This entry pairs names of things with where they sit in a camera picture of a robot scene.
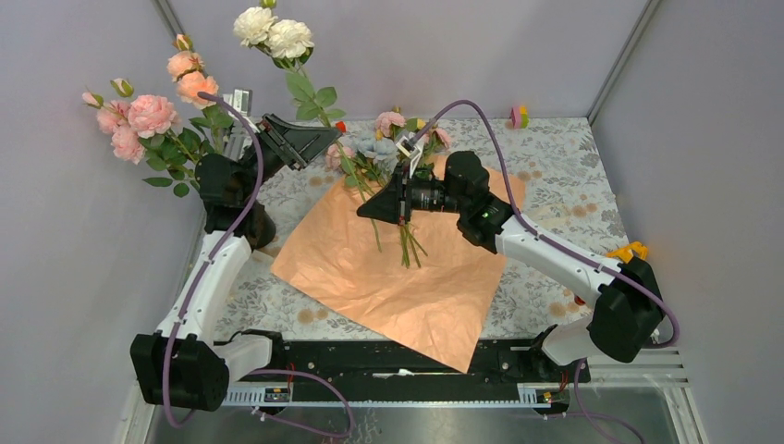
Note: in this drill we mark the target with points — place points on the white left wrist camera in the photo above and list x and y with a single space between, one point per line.
240 99

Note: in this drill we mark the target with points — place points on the large pink rose stem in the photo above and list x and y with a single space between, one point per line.
137 124

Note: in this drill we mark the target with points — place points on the white rose stem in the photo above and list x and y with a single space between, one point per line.
289 44

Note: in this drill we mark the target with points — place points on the pink rose stem in vase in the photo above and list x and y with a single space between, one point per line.
172 168

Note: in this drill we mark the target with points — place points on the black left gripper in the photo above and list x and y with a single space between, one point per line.
308 141

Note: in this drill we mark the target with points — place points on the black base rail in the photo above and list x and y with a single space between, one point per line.
381 373

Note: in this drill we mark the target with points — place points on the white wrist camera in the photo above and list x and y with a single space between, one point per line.
410 146
240 99

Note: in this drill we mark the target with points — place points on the pink green stacked toy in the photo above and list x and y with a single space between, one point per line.
519 117

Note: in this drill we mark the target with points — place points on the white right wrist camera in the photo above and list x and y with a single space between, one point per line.
410 146

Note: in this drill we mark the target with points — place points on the orange wrapping paper sheet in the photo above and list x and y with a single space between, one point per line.
338 276

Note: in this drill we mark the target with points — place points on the yellow plastic toy piece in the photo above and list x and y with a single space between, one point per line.
628 252

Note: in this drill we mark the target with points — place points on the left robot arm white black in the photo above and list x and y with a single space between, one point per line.
179 365

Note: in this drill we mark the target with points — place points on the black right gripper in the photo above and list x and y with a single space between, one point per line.
390 203

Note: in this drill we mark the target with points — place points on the peach rose stem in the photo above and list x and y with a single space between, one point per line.
187 70

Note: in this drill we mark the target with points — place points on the black cylindrical vase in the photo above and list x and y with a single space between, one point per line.
258 227

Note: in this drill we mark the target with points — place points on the paper flower bouquet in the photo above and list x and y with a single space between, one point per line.
368 160

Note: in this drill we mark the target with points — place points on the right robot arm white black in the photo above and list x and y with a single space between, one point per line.
623 296

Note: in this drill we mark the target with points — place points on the floral patterned table mat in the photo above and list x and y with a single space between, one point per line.
565 191

